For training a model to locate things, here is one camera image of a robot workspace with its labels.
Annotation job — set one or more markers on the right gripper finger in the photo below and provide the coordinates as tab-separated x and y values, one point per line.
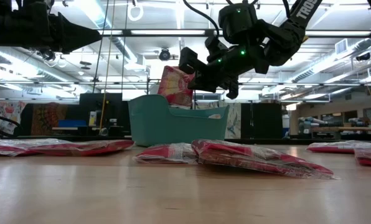
208	82
188	59

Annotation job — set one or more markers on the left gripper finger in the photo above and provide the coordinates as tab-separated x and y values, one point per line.
76	34

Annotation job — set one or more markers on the red Orville popcorn bag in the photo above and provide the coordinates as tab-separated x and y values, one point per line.
95	147
331	147
163	154
251	158
370	157
5	149
173	87

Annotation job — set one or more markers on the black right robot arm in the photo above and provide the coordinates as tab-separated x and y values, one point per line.
297	28

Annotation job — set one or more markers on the black round ceiling fixture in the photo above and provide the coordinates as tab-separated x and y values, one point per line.
164	54

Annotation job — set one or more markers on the long ceiling light bar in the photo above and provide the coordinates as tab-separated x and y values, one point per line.
168	32
338	33

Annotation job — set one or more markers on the white bird pattern panel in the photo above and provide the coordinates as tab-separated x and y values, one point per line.
233	121

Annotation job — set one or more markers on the teal plastic basket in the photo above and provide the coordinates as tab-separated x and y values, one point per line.
173	127

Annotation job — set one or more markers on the black cabinet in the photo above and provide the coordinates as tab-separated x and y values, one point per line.
261	121

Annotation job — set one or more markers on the black monitor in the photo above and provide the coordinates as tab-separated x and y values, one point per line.
100	105

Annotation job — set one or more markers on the dark patterned cloth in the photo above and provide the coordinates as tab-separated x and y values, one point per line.
48	118

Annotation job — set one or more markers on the blue box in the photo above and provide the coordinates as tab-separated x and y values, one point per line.
72	123

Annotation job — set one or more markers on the white floral cloth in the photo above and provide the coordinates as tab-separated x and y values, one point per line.
8	115

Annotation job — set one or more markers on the white ceiling air vent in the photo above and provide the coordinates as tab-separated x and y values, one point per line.
341	46

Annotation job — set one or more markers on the background wooden bench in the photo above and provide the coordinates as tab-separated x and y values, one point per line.
344	128

